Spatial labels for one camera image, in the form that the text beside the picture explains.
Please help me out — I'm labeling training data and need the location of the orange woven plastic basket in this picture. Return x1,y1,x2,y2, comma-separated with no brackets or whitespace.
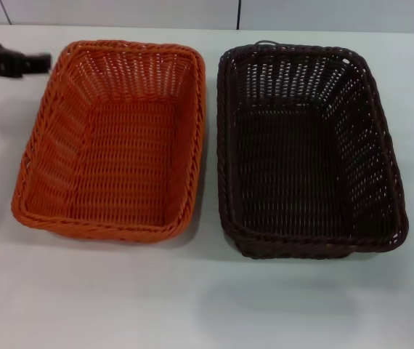
10,39,207,240

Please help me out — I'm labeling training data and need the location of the dark brown woven basket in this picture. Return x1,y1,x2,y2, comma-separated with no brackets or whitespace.
215,39,410,260

